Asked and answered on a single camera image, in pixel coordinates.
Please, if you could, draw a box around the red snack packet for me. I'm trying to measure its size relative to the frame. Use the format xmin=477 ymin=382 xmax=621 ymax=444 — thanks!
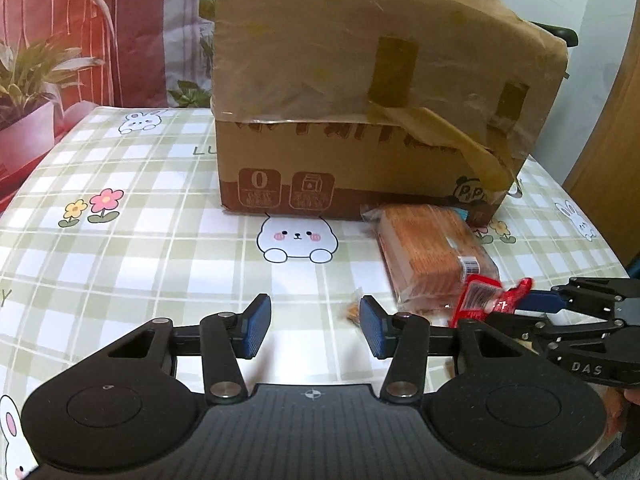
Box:
xmin=449 ymin=274 xmax=533 ymax=328

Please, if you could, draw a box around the cracker packet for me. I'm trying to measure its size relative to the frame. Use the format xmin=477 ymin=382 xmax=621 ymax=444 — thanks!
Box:
xmin=345 ymin=288 xmax=362 ymax=326

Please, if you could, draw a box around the brown biscuit pack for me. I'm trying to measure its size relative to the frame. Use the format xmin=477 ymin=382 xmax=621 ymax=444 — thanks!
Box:
xmin=362 ymin=204 xmax=499 ymax=312

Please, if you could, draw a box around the wooden door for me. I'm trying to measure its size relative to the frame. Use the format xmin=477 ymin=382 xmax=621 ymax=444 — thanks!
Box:
xmin=564 ymin=18 xmax=639 ymax=266

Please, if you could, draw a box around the checkered bunny tablecloth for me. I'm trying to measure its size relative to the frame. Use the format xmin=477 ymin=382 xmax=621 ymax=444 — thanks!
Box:
xmin=0 ymin=104 xmax=632 ymax=480

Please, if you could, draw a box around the cardboard box with plastic liner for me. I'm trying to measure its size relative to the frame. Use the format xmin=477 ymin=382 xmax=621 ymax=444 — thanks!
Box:
xmin=213 ymin=0 xmax=570 ymax=226

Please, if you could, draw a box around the black exercise bike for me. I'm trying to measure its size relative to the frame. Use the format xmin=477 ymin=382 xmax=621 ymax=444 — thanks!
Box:
xmin=449 ymin=0 xmax=580 ymax=49

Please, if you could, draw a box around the printed room backdrop cloth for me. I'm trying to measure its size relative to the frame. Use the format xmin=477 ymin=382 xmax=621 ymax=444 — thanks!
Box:
xmin=1 ymin=0 xmax=215 ymax=206

